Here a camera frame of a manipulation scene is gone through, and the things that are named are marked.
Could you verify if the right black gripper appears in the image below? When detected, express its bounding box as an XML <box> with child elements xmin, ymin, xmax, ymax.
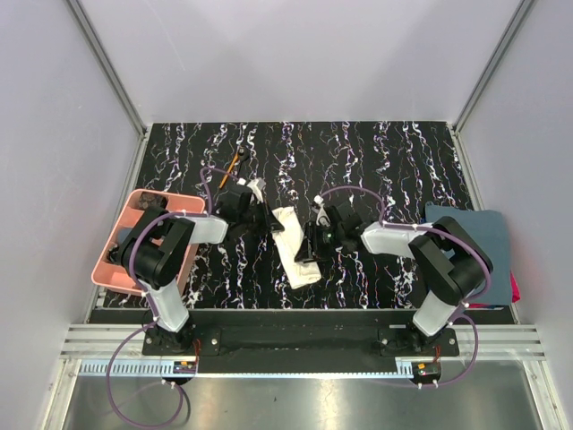
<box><xmin>294</xmin><ymin>220</ymin><xmax>345</xmax><ymax>263</ymax></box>

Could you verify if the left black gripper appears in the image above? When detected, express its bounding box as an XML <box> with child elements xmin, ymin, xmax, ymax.
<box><xmin>238</xmin><ymin>198</ymin><xmax>284</xmax><ymax>237</ymax></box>

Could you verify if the white cloth napkin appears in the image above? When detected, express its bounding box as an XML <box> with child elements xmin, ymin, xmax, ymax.
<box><xmin>272</xmin><ymin>206</ymin><xmax>321</xmax><ymax>289</ymax></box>

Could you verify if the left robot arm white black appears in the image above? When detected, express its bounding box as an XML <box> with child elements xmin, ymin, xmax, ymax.
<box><xmin>107</xmin><ymin>178</ymin><xmax>285</xmax><ymax>355</ymax></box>

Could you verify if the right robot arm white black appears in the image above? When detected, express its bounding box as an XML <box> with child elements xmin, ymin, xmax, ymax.
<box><xmin>295</xmin><ymin>204</ymin><xmax>493</xmax><ymax>356</ymax></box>

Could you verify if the dark patterned cloth in tray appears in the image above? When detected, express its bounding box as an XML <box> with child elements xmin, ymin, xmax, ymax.
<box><xmin>135</xmin><ymin>191</ymin><xmax>168</xmax><ymax>211</ymax></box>

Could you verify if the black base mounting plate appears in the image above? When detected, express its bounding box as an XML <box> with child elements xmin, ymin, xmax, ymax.
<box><xmin>142</xmin><ymin>310</ymin><xmax>459</xmax><ymax>377</ymax></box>

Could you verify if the grey blue cloth in tray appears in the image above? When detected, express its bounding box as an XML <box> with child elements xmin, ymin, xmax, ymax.
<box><xmin>116</xmin><ymin>228</ymin><xmax>132</xmax><ymax>245</ymax></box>

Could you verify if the blue folded cloth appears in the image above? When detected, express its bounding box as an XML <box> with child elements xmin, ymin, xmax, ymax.
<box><xmin>425</xmin><ymin>203</ymin><xmax>513</xmax><ymax>306</ymax></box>

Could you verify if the pink compartment tray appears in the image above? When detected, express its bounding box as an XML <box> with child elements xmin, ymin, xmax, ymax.
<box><xmin>91</xmin><ymin>189</ymin><xmax>206</xmax><ymax>297</ymax></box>

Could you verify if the magenta cloth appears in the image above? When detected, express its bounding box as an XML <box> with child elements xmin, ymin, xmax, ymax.
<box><xmin>510</xmin><ymin>273</ymin><xmax>521</xmax><ymax>303</ymax></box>

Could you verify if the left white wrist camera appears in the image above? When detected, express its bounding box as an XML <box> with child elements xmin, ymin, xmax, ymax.
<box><xmin>237</xmin><ymin>177</ymin><xmax>266</xmax><ymax>202</ymax></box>

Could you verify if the orange handled utensil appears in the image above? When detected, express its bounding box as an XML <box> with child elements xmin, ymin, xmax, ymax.
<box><xmin>218</xmin><ymin>152</ymin><xmax>239</xmax><ymax>190</ymax></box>

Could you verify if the black handled utensil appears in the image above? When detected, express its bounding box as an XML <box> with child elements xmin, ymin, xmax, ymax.
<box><xmin>232</xmin><ymin>146</ymin><xmax>251</xmax><ymax>176</ymax></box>

